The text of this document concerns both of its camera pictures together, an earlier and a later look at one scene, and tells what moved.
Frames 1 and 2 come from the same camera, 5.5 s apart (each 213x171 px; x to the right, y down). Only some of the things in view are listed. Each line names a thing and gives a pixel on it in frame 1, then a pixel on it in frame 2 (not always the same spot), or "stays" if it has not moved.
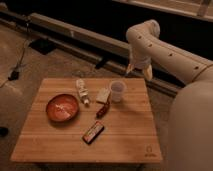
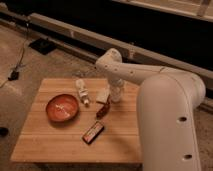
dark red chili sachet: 105,108 stays
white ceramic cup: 117,89 stays
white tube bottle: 83,91 stays
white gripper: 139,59 → 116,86
